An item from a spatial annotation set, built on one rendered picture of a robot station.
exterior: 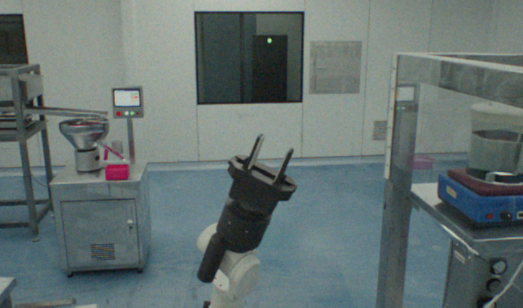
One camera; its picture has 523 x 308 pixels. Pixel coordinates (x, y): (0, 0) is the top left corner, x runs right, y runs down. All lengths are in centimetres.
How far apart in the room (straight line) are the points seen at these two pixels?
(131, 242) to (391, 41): 437
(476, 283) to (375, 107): 561
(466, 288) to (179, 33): 537
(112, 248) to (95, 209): 33
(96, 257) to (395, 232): 276
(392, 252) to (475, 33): 592
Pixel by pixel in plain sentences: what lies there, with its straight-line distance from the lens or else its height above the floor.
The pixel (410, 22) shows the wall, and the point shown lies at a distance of 675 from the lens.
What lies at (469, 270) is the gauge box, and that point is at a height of 131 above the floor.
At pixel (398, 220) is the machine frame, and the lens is 140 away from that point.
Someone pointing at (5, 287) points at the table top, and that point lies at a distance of 206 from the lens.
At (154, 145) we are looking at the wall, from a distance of 636.
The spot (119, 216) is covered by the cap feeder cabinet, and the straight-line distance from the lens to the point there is 364.
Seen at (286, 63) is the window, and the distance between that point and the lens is 628.
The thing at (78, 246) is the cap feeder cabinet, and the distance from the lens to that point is 379.
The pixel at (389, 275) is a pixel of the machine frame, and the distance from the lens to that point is 146.
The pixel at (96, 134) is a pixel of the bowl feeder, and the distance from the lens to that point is 369.
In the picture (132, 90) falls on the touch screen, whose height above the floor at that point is 135.
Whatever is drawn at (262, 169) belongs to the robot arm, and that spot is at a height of 158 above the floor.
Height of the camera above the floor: 182
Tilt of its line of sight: 15 degrees down
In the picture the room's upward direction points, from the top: straight up
